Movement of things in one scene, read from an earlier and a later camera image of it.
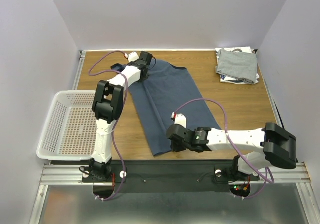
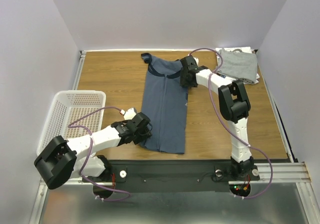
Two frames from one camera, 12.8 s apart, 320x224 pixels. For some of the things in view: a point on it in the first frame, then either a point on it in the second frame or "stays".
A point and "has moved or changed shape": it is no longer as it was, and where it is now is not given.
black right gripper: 176,145 to 184,80
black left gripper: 144,79 to 146,133
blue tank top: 168,92 has moved or changed shape
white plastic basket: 70,131 stays
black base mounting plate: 165,176 stays
